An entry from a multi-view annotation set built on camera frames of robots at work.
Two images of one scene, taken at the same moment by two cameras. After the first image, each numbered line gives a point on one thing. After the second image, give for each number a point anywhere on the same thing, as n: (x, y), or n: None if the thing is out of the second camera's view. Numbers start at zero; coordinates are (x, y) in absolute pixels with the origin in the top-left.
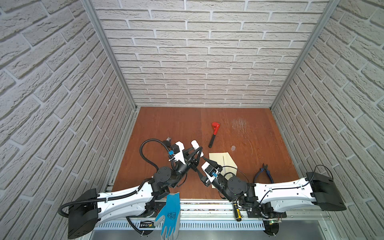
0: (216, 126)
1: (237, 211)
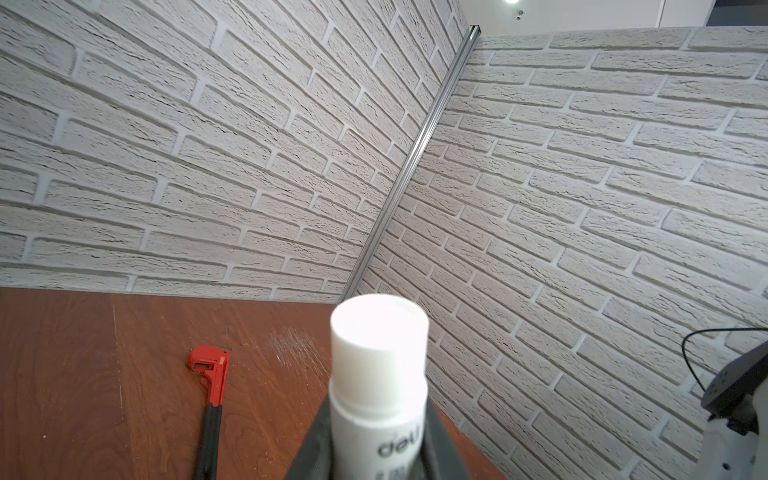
0: (212, 362)
1: None
